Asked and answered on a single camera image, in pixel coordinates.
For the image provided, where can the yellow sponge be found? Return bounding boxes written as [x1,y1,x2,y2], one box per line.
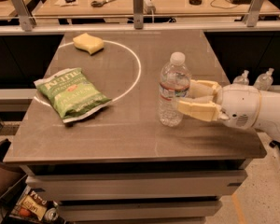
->
[73,33,104,55]

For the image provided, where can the green jalapeno chip bag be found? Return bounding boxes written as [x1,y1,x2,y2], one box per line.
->
[35,68,111,123]

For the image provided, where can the right metal bracket post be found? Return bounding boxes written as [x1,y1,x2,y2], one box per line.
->
[243,0,264,27]

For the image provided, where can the left metal bracket post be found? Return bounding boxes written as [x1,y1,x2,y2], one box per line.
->
[11,0,36,32]

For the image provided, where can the black handled scissors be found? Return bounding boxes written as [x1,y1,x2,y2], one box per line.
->
[91,0,117,7]

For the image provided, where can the clear spray bottle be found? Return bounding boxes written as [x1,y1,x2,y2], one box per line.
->
[254,68,274,91]
[233,70,249,85]

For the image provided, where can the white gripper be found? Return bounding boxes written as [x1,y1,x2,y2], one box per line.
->
[176,79,261,129]

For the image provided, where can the metal bracket post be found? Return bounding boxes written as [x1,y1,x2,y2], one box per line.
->
[11,0,36,32]
[133,0,144,29]
[243,0,264,27]

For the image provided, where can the grey table drawer cabinet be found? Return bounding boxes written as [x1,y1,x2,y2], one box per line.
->
[26,169,247,222]

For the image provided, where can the clear plastic water bottle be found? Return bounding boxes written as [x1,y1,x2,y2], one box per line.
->
[159,52,190,127]

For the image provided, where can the snack package on floor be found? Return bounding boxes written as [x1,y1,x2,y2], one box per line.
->
[20,190,49,220]

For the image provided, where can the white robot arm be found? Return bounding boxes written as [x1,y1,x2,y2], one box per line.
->
[174,80,280,143]

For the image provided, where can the brown bin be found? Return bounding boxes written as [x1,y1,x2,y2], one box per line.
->
[0,139,24,197]

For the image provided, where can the middle metal bracket post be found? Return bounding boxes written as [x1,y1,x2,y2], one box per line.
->
[133,0,144,29]

